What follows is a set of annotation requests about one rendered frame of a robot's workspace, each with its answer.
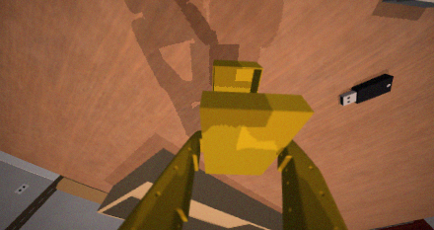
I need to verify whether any yellow box lid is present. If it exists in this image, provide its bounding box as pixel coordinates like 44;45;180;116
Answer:
199;91;314;175

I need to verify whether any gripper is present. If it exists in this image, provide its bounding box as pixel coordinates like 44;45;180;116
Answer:
117;130;348;230

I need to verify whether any black usb flash drive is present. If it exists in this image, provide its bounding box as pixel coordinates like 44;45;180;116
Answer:
340;74;394;106

